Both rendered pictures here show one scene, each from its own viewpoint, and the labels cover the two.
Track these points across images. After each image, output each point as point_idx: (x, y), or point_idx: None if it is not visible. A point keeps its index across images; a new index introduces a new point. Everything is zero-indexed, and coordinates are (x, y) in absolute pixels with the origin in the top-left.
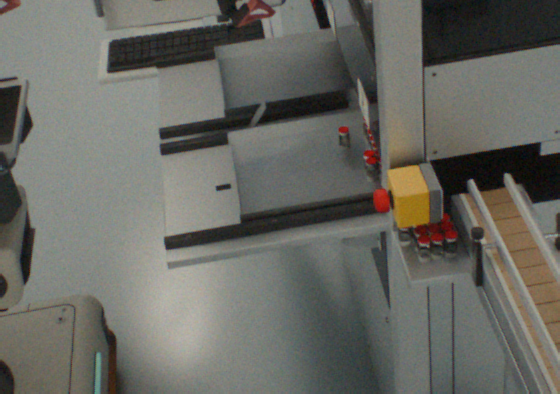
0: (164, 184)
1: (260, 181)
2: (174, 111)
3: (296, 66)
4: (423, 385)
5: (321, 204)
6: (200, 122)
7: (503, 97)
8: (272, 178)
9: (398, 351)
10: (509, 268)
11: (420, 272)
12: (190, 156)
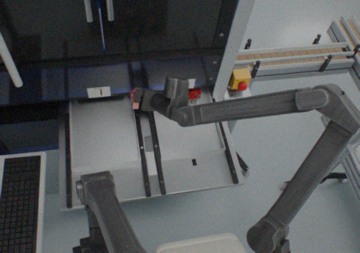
0: (189, 190)
1: (192, 146)
2: (124, 192)
3: (93, 129)
4: None
5: None
6: (145, 173)
7: None
8: (189, 140)
9: None
10: (267, 60)
11: (247, 92)
12: (167, 179)
